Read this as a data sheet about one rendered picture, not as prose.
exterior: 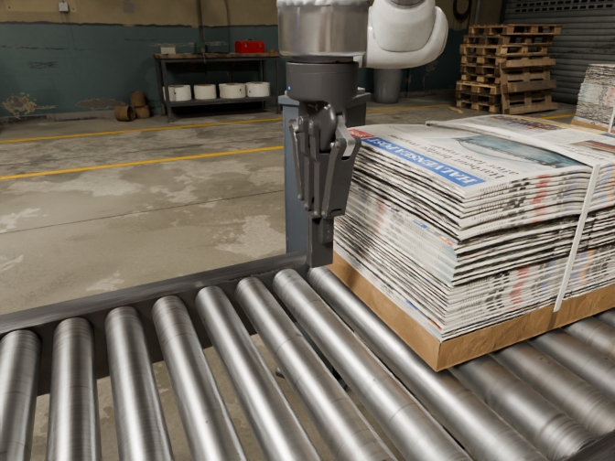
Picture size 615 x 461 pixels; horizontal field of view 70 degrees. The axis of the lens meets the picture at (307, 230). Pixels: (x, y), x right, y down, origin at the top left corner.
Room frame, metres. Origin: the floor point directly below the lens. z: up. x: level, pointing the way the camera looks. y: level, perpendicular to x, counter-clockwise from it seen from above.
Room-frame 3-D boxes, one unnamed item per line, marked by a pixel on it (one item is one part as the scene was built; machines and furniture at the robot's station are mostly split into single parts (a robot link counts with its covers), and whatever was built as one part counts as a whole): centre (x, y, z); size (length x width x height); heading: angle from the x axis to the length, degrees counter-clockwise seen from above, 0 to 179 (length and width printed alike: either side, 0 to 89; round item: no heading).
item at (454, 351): (0.56, -0.16, 0.83); 0.29 x 0.16 x 0.04; 25
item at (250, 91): (7.13, 1.35, 0.55); 1.80 x 0.70 x 1.09; 116
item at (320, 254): (0.48, -0.02, 0.93); 0.03 x 0.01 x 0.07; 116
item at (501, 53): (7.87, -3.31, 0.65); 1.33 x 0.94 x 1.30; 120
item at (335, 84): (0.49, -0.02, 1.09); 0.08 x 0.07 x 0.09; 26
